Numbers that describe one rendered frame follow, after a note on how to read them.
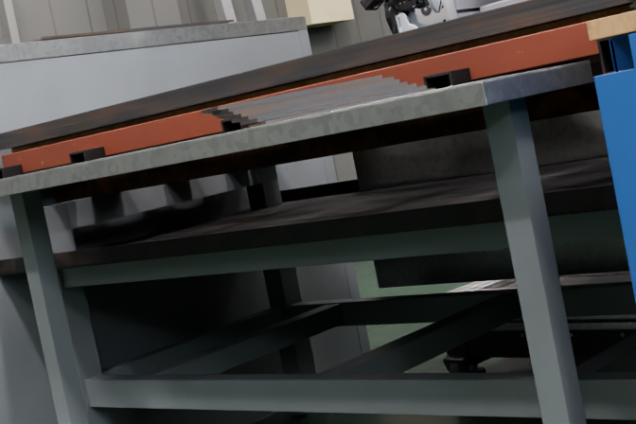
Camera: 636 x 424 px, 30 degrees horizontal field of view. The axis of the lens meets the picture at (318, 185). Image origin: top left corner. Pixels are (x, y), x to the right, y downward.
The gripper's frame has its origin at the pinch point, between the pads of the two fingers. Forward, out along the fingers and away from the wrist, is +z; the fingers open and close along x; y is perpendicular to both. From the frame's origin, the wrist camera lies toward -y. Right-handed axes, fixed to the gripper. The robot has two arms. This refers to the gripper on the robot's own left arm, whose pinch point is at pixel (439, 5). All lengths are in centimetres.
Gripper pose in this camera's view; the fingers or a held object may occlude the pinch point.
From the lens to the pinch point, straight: 226.7
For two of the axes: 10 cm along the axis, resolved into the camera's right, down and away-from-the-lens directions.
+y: -7.2, 1.0, 6.8
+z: 1.8, 9.8, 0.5
